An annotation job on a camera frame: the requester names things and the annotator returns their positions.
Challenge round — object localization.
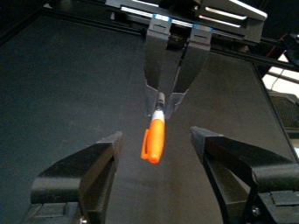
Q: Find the grey marker pen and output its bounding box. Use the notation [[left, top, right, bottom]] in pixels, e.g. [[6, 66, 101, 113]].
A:
[[139, 92, 168, 165]]

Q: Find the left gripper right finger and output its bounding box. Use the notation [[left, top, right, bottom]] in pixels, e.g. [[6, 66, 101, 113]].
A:
[[189, 125, 299, 224]]

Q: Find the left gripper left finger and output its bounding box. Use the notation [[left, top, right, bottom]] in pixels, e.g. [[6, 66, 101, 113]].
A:
[[22, 130, 124, 224]]

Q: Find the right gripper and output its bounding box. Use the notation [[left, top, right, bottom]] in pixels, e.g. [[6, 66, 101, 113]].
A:
[[104, 0, 269, 119]]

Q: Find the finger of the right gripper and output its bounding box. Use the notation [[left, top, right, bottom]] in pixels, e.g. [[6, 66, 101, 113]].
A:
[[143, 17, 184, 118]]

